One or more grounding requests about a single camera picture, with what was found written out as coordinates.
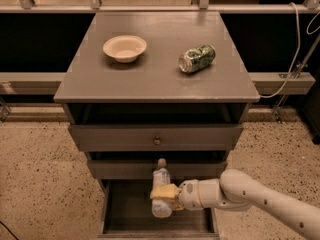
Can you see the grey wooden drawer cabinet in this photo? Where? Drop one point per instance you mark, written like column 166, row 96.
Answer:
column 156, row 112

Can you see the beige paper bowl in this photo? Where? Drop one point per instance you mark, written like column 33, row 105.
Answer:
column 125, row 48

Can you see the grey middle drawer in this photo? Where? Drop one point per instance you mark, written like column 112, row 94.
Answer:
column 130, row 169

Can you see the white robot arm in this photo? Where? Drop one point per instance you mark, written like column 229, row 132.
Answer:
column 233, row 190

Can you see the grey open bottom drawer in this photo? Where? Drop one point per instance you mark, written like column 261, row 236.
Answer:
column 127, row 216

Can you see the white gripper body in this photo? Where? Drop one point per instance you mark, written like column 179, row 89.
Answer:
column 189, row 194

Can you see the clear blue plastic bottle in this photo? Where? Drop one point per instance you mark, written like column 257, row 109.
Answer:
column 161, row 177

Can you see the crushed green soda can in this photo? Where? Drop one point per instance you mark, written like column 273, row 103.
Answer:
column 196, row 59

